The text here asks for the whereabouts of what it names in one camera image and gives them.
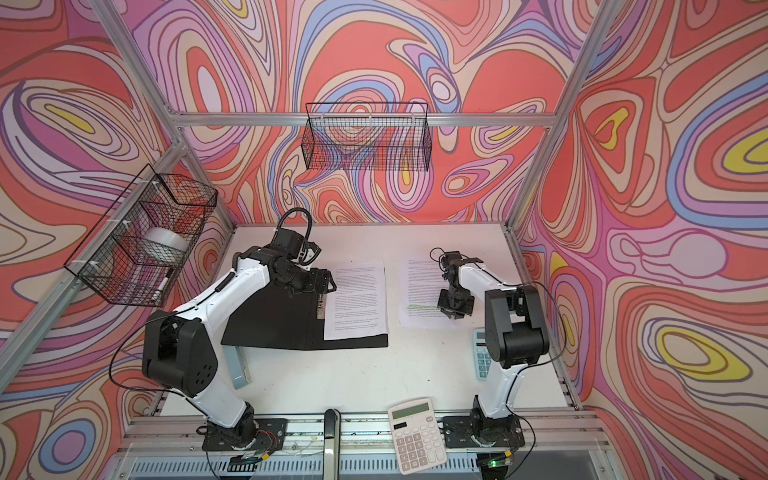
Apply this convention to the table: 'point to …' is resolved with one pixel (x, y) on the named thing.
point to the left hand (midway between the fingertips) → (325, 285)
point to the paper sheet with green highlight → (422, 283)
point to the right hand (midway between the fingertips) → (454, 320)
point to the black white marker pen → (157, 293)
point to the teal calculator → (482, 356)
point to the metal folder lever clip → (320, 315)
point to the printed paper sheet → (358, 306)
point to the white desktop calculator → (416, 436)
